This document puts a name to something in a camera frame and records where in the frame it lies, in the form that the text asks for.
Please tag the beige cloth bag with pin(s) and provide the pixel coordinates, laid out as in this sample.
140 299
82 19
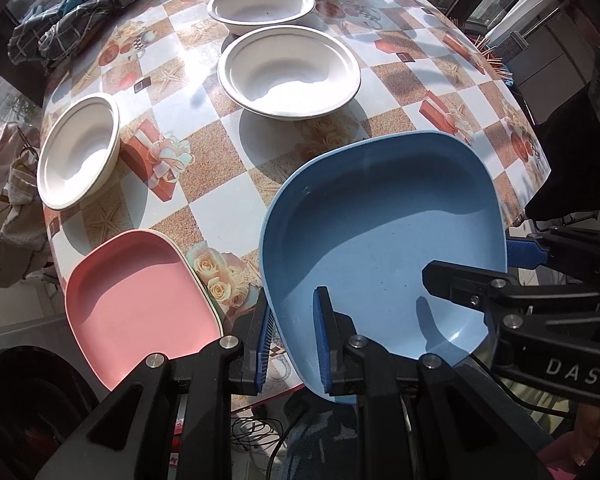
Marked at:
15 230

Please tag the toothpick holder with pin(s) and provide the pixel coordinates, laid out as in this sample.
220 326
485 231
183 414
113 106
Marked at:
492 57

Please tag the blue plate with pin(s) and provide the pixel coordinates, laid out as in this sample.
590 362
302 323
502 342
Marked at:
380 240

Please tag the person's right hand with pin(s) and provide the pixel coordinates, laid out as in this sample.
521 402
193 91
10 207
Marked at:
591 432

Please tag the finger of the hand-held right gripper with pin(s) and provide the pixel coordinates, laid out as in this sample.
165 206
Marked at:
460 282
526 254

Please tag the checkered printed tablecloth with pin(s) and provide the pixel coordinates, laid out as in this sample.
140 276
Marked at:
220 160

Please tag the grey ribbed box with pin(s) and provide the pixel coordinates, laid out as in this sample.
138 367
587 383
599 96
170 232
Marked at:
515 42

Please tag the black round bin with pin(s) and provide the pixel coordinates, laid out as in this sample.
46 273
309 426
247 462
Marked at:
25 410

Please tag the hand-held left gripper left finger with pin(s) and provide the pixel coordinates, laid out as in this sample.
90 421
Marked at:
262 350

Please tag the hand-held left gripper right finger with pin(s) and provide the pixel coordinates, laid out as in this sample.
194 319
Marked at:
323 340

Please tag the dark teal cloth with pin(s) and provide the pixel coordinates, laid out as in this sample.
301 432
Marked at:
320 440

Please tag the white paper bowl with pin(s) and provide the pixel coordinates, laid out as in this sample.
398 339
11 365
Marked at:
260 5
287 75
77 152

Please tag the pink plate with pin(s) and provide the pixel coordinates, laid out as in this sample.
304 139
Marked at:
130 300

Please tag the grey plaid cloth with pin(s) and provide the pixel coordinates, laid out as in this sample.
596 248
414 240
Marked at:
80 10

